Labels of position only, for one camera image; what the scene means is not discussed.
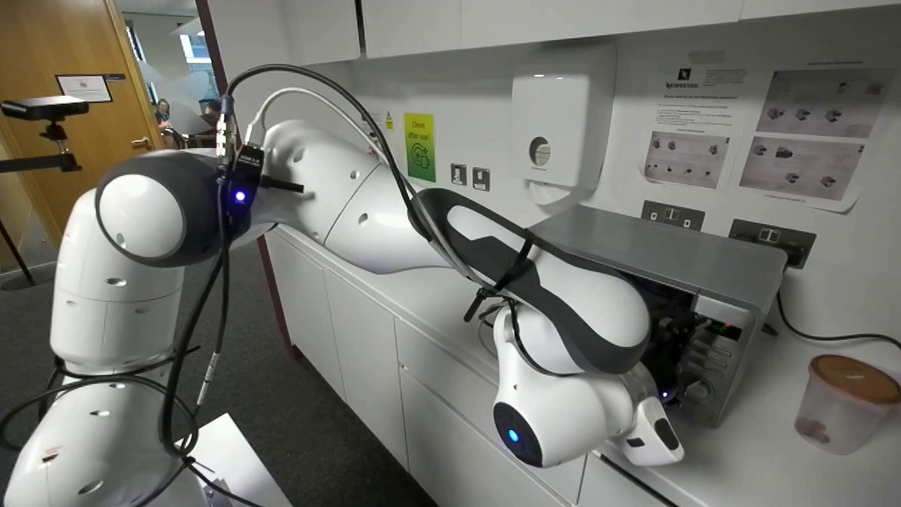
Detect light grey robot cable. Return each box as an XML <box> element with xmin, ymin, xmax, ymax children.
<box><xmin>248</xmin><ymin>85</ymin><xmax>400</xmax><ymax>164</ymax></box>

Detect wooden door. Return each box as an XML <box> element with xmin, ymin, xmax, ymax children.
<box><xmin>0</xmin><ymin>0</ymin><xmax>181</xmax><ymax>271</ymax></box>

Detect black microwave power cable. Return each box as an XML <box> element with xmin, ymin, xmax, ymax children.
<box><xmin>772</xmin><ymin>289</ymin><xmax>901</xmax><ymax>352</ymax></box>

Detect black wall socket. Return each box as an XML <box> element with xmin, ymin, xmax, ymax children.
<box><xmin>725</xmin><ymin>216</ymin><xmax>820</xmax><ymax>271</ymax></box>
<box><xmin>639</xmin><ymin>198</ymin><xmax>707</xmax><ymax>234</ymax></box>

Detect photo instruction sheet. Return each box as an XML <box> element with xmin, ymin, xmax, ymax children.
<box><xmin>738</xmin><ymin>134</ymin><xmax>868</xmax><ymax>205</ymax></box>
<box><xmin>758</xmin><ymin>65</ymin><xmax>896</xmax><ymax>141</ymax></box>

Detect white base cabinets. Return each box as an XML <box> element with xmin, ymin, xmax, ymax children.
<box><xmin>264</xmin><ymin>221</ymin><xmax>679</xmax><ymax>507</ymax></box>

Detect dark red door frame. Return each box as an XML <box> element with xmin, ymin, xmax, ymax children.
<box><xmin>190</xmin><ymin>0</ymin><xmax>234</xmax><ymax>123</ymax></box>

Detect white door sign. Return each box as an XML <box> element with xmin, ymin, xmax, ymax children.
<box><xmin>52</xmin><ymin>71</ymin><xmax>127</xmax><ymax>107</ymax></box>

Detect black stereo camera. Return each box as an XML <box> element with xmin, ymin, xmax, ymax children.
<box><xmin>0</xmin><ymin>93</ymin><xmax>93</xmax><ymax>123</ymax></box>

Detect black camera tripod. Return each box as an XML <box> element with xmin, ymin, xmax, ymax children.
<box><xmin>0</xmin><ymin>117</ymin><xmax>83</xmax><ymax>289</ymax></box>

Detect thin black cable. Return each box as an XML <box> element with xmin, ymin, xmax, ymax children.
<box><xmin>0</xmin><ymin>347</ymin><xmax>264</xmax><ymax>507</ymax></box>

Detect white robot base platform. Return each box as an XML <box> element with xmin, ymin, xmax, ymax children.
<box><xmin>181</xmin><ymin>410</ymin><xmax>292</xmax><ymax>507</ymax></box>

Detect coffee machine text poster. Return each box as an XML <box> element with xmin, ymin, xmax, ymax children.
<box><xmin>641</xmin><ymin>65</ymin><xmax>758</xmax><ymax>190</ymax></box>

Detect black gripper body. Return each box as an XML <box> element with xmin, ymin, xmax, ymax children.
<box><xmin>649</xmin><ymin>313</ymin><xmax>708</xmax><ymax>402</ymax></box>

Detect plastic container brown lid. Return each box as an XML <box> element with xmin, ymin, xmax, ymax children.
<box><xmin>793</xmin><ymin>352</ymin><xmax>901</xmax><ymax>455</ymax></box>

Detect green clean after use sign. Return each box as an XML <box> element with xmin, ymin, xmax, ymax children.
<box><xmin>402</xmin><ymin>109</ymin><xmax>438</xmax><ymax>186</ymax></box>

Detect white upper cabinet door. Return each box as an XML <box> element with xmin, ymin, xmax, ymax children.
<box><xmin>278</xmin><ymin>0</ymin><xmax>366</xmax><ymax>68</ymax></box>
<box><xmin>738</xmin><ymin>0</ymin><xmax>901</xmax><ymax>23</ymax></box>
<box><xmin>359</xmin><ymin>0</ymin><xmax>465</xmax><ymax>61</ymax></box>
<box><xmin>459</xmin><ymin>0</ymin><xmax>744</xmax><ymax>51</ymax></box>

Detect white paper towel dispenser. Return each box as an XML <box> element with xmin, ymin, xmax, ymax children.
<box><xmin>509</xmin><ymin>71</ymin><xmax>593</xmax><ymax>212</ymax></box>

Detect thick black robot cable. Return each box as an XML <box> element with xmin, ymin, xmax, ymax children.
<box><xmin>157</xmin><ymin>61</ymin><xmax>538</xmax><ymax>461</ymax></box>

